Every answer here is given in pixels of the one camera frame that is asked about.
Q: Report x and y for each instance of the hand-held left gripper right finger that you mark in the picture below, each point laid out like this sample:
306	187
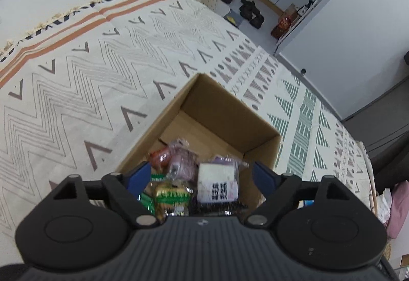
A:
264	177

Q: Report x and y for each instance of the long purple bread packet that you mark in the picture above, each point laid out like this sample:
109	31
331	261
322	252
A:
217	181

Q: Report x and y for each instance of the cracker packet green label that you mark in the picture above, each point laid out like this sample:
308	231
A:
171	196

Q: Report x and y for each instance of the pink cloth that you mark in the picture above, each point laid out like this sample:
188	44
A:
397	207

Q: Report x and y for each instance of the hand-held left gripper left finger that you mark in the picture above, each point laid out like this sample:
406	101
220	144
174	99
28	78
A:
139	177

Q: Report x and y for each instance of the red liquid jug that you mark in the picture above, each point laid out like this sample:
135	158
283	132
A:
282	25

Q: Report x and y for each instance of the large green snack packet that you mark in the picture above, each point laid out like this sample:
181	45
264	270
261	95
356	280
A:
147	202

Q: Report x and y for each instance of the black clear snack packet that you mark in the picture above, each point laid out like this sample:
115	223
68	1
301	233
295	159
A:
220	208

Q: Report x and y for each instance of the cardboard box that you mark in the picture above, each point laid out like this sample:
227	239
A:
223	114

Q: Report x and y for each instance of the white plastic bag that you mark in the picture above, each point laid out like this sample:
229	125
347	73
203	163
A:
383	204

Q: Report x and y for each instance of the translucent purple snack packet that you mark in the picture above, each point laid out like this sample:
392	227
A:
182	162

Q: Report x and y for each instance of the patterned fringed blanket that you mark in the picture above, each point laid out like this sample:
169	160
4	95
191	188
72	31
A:
96	76

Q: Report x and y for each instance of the orange bread packet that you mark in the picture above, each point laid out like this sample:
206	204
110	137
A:
159	156

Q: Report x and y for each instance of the grey bag yellow sticker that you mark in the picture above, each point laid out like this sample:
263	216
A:
235	19

